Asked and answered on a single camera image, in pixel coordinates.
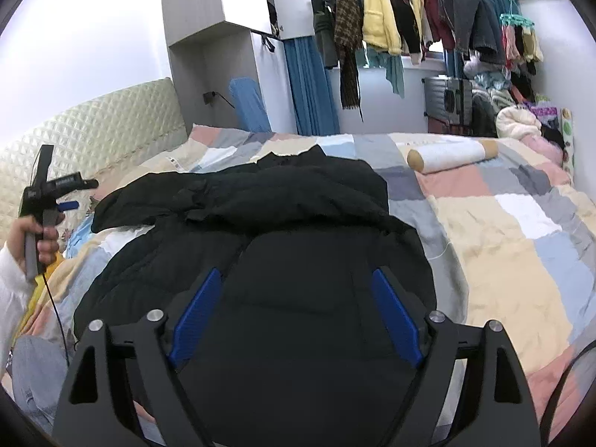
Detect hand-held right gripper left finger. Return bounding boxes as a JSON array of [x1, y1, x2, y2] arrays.
[[52, 267, 224, 447]]

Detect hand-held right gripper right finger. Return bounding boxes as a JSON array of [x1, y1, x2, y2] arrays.
[[371, 267, 543, 447]]

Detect black padded jacket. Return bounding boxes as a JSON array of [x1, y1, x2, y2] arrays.
[[73, 145, 437, 447]]

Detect person's left forearm white sleeve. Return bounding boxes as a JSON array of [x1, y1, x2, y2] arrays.
[[0, 242, 34, 375]]

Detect pile of mixed clothes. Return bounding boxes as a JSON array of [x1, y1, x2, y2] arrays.
[[463, 53, 566, 159]]

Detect row of hanging clothes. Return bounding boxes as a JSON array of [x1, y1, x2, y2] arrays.
[[305, 0, 545, 122]]

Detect cream quilted headboard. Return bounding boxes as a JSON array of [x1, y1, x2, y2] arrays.
[[0, 77, 189, 224]]

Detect yellow cloth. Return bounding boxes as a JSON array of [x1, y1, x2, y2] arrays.
[[18, 256, 63, 331]]

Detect patchwork pastel bed cover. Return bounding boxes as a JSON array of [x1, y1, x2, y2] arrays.
[[9, 123, 596, 438]]

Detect person's blue jeans leg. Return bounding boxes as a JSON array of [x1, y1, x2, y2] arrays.
[[9, 335, 70, 436]]

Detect white cylindrical bolster pillow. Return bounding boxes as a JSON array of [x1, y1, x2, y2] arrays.
[[406, 138, 499, 174]]

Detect grey wooden wardrobe cabinet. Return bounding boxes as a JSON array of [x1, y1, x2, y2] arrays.
[[159, 0, 315, 133]]

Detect grey ribbed suitcase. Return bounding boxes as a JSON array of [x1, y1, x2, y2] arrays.
[[423, 74, 476, 124]]

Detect blue curtain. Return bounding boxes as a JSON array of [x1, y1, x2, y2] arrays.
[[283, 37, 340, 136]]

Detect green spotted pillow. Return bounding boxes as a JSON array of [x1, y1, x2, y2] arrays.
[[560, 108, 576, 182]]

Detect green clip hanger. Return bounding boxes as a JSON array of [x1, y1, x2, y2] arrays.
[[500, 0, 536, 29]]

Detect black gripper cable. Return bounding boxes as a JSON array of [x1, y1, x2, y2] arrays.
[[41, 272, 77, 368]]

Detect black curved strap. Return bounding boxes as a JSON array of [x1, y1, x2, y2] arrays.
[[539, 337, 596, 447]]

